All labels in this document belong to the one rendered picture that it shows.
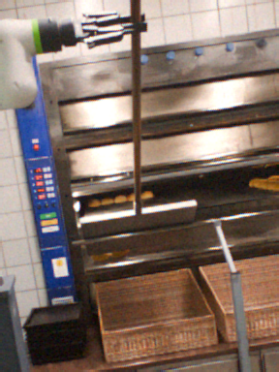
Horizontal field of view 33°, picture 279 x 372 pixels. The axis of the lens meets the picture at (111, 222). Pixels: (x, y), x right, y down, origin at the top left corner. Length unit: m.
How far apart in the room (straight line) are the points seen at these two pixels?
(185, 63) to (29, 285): 1.52
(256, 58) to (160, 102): 0.58
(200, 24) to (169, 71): 0.29
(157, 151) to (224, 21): 0.78
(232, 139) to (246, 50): 0.48
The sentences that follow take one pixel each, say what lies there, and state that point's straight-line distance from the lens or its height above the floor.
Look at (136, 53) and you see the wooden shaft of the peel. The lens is 1.45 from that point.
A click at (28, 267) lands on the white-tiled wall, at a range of 2.72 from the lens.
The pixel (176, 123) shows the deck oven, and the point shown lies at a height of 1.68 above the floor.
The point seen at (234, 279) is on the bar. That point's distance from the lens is 2.19.
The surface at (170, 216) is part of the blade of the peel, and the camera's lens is 2.25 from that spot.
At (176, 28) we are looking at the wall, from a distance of 2.75.
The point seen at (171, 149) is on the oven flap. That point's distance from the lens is 2.66.
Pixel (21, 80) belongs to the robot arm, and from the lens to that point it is 1.32.
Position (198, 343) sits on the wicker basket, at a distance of 2.39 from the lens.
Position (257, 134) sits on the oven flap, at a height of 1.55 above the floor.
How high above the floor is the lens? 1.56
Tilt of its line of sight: 8 degrees down
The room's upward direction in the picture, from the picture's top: 9 degrees counter-clockwise
